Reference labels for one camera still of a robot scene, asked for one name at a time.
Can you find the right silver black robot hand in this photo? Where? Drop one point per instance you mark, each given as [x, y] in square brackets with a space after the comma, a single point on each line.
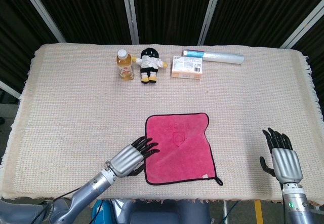
[287, 165]

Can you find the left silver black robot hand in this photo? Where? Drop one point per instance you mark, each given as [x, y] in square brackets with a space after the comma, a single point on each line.
[125, 159]

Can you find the pink cloth with black trim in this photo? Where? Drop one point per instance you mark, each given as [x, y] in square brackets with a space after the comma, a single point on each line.
[179, 153]

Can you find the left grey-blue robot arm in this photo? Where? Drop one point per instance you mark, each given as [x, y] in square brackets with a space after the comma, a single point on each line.
[86, 196]

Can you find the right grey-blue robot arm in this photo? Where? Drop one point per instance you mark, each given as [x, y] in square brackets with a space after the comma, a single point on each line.
[297, 206]

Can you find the blue plastic base cover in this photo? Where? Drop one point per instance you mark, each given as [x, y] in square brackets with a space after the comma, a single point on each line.
[100, 214]

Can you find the grey robot torso base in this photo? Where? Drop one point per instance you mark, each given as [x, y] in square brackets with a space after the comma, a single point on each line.
[157, 214]

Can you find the metal table leg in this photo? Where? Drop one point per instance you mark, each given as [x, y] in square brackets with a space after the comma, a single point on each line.
[224, 212]

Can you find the beige woven tablecloth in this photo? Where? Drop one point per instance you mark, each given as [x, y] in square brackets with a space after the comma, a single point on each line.
[63, 107]

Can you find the yellow tea bottle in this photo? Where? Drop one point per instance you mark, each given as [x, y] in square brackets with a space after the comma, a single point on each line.
[124, 68]

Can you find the black white plush doll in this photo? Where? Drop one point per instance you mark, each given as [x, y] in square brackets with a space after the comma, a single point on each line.
[149, 61]

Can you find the orange tissue pack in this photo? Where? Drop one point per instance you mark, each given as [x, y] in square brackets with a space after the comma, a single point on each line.
[187, 68]

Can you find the clear plastic wrap roll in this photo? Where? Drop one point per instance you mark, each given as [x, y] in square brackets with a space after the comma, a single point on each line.
[222, 58]

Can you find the white partition frame post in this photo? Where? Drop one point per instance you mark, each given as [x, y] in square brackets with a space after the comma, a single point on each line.
[129, 11]
[40, 8]
[303, 30]
[210, 13]
[8, 88]

